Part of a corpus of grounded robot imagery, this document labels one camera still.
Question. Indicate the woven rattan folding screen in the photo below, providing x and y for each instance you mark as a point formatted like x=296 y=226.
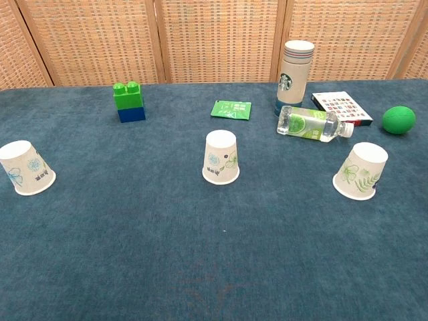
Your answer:
x=217 y=40

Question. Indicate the paper cup blue green flowers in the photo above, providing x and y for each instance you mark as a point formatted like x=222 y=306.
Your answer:
x=220 y=160

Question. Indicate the paper cup green leaf print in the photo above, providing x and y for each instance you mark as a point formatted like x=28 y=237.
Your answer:
x=361 y=174

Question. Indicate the green toy brick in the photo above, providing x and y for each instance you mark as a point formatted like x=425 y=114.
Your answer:
x=128 y=98

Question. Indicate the green foil packet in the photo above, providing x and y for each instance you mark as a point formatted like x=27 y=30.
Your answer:
x=230 y=109

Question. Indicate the green ball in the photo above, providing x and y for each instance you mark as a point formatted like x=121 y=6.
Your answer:
x=399 y=120

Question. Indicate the blue toy brick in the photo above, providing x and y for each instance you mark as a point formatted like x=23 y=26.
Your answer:
x=131 y=115

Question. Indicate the clear lime label water bottle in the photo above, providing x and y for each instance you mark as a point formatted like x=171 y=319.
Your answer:
x=306 y=125

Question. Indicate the blue carpet table cloth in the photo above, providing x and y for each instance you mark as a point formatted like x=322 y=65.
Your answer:
x=133 y=234

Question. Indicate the white pill bottle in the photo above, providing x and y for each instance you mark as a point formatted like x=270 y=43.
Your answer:
x=294 y=73

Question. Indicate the white card with pictures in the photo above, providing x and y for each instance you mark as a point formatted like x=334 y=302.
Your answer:
x=344 y=105

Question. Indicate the paper cup blue flower print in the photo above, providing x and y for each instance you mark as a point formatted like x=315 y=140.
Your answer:
x=26 y=170

